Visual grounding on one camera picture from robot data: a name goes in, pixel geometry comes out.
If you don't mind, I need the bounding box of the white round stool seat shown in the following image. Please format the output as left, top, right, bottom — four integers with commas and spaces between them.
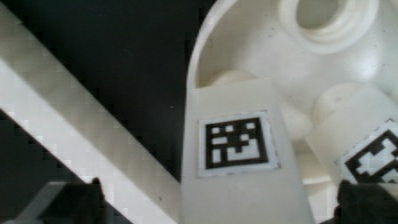
186, 0, 398, 224

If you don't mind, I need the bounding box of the white front rail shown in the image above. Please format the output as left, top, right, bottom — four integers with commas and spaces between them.
0, 3, 180, 224

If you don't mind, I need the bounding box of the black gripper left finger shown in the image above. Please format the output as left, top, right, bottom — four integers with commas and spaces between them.
11, 178, 113, 224

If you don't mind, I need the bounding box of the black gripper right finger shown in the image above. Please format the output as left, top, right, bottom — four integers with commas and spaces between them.
333, 181, 398, 224

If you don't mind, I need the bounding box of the white stool leg tagged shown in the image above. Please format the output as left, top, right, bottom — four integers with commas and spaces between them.
306, 82, 398, 184

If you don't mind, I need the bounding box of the white stool leg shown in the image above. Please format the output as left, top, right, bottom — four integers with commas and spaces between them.
180, 70, 315, 224

